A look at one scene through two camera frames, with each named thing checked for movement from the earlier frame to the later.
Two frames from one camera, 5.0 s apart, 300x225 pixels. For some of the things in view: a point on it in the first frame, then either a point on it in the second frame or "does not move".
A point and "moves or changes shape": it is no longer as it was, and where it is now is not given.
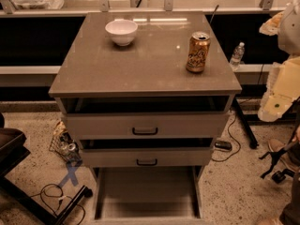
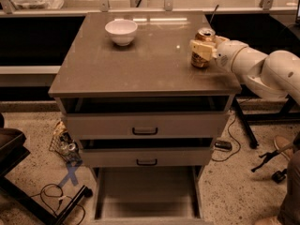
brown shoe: x=288 y=157 → x=284 y=143
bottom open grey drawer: x=148 y=195 does not move
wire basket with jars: x=65 y=145 does not move
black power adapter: x=222 y=144 does not move
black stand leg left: x=48 y=217 does not move
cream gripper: x=291 y=32 → x=227 y=54
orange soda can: x=198 y=53 moves or changes shape
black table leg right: x=252 y=140 does not move
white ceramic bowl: x=122 y=31 does not move
